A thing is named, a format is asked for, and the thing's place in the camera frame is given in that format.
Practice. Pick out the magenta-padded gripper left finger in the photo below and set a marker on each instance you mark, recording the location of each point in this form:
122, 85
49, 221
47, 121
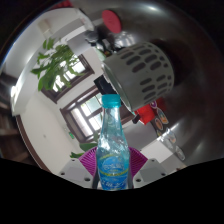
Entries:
76, 172

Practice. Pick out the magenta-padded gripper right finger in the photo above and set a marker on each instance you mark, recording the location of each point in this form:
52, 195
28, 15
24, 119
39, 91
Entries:
150, 171

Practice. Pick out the clear bottle with teal cap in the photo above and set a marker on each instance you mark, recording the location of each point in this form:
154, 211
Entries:
112, 160

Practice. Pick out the colourful round sticker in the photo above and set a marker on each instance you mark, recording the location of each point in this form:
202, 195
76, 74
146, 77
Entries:
171, 136
164, 118
180, 153
156, 124
154, 104

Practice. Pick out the green exit sign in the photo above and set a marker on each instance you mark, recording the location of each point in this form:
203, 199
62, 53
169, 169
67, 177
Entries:
71, 135

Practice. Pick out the dark wooden glazed door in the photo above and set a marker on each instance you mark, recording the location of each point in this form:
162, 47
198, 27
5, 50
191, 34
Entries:
83, 116

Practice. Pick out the red plastic box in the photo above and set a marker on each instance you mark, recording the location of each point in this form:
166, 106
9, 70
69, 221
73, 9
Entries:
146, 113

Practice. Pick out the grey slotted mug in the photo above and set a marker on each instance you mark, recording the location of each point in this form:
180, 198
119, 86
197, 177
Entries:
146, 73

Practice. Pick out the dark framed window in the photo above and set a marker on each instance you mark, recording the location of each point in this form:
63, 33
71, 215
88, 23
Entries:
78, 68

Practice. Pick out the dark grey round object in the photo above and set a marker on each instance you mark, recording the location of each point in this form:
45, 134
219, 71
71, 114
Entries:
90, 37

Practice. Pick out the flat round red coaster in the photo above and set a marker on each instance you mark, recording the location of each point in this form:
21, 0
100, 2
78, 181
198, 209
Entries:
111, 20

